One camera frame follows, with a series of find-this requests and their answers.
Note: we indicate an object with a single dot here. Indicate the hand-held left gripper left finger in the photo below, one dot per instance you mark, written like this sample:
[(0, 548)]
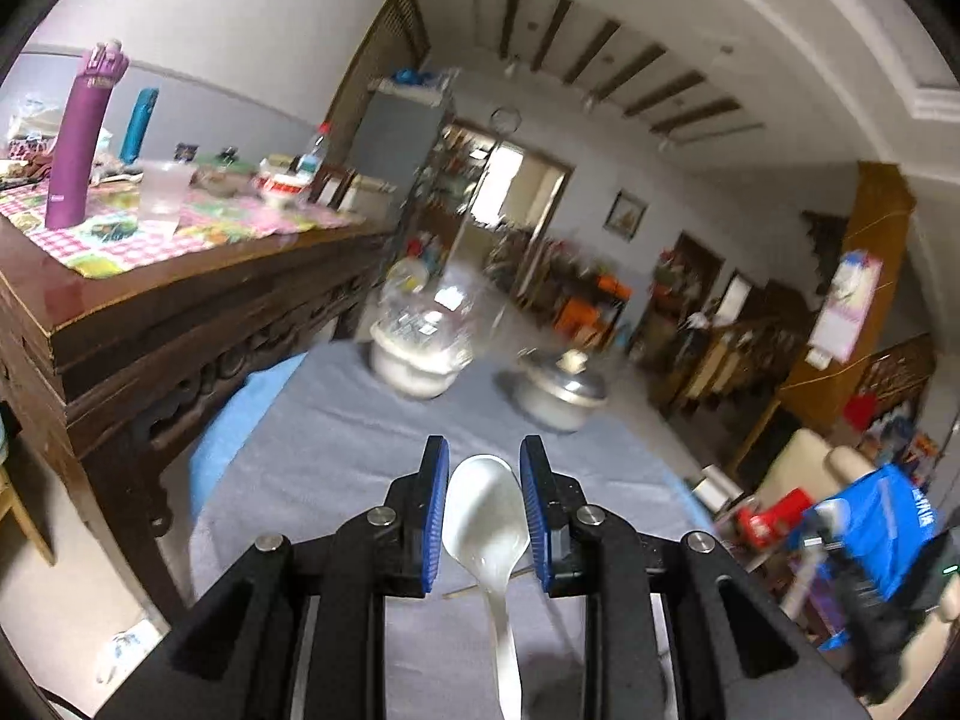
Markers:
[(433, 517)]

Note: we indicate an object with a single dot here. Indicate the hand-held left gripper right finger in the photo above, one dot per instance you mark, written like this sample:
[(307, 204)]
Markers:
[(534, 517)]

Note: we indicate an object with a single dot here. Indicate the white plastic spoon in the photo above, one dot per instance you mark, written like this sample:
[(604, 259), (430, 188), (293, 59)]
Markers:
[(484, 517)]

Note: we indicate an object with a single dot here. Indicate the blue bag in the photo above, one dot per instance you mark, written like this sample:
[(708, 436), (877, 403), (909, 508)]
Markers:
[(885, 517)]

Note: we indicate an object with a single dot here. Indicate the aluminium pot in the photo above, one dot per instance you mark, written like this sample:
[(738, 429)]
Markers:
[(551, 412)]

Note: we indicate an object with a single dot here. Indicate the grey table cloth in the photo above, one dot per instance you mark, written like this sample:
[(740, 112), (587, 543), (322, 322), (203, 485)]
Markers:
[(337, 450)]

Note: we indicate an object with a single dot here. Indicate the aluminium pot lid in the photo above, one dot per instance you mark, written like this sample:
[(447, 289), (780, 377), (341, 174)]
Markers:
[(566, 386)]

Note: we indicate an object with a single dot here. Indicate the white pot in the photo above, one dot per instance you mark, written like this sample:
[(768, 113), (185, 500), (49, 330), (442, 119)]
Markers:
[(412, 379)]

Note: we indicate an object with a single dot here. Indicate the white stool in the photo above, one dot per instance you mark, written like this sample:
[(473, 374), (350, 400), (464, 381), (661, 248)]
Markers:
[(712, 487)]

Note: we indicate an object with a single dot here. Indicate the clear plastic wrap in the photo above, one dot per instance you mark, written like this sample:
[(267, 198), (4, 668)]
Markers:
[(427, 307)]

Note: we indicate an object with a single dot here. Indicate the blue round table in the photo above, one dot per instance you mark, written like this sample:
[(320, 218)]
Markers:
[(240, 420)]

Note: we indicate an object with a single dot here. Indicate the framed picture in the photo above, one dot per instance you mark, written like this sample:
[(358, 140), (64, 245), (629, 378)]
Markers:
[(625, 215)]

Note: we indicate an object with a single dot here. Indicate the wooden chair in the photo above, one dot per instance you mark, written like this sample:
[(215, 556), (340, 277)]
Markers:
[(330, 187)]

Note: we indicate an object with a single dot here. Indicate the carved wooden sideboard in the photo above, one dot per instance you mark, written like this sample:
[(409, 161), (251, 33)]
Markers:
[(150, 315)]

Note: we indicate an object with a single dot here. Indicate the red and white bowl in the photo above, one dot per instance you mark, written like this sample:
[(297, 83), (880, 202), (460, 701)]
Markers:
[(281, 187)]

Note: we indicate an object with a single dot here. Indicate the grey refrigerator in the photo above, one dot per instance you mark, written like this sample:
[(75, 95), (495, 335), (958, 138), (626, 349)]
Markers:
[(390, 142)]

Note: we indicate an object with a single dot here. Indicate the water bottle with red cap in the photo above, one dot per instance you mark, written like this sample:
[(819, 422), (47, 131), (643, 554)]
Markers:
[(315, 150)]

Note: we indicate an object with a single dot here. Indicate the glass bowl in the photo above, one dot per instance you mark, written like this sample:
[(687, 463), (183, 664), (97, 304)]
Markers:
[(221, 180)]

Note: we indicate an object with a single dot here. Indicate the clear plastic cup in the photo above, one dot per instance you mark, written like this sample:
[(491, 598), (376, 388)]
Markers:
[(165, 195)]

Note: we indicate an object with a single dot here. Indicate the pink checkered tablecloth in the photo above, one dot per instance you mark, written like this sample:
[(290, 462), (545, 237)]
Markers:
[(112, 240)]

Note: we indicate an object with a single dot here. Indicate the blue items on refrigerator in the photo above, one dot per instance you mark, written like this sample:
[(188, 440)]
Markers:
[(416, 77)]

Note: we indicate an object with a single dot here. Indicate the wooden door panel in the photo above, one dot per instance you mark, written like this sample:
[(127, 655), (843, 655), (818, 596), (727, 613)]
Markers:
[(375, 67)]

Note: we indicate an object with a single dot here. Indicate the teal bottle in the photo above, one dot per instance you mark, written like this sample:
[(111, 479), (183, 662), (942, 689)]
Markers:
[(139, 127)]

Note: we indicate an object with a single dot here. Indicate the purple bottle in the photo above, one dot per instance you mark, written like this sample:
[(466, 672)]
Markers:
[(75, 150)]

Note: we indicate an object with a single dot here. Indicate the wall calendar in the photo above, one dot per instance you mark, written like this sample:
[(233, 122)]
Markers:
[(847, 307)]

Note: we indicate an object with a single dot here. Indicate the wall clock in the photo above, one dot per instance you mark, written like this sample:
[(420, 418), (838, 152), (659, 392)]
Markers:
[(505, 120)]

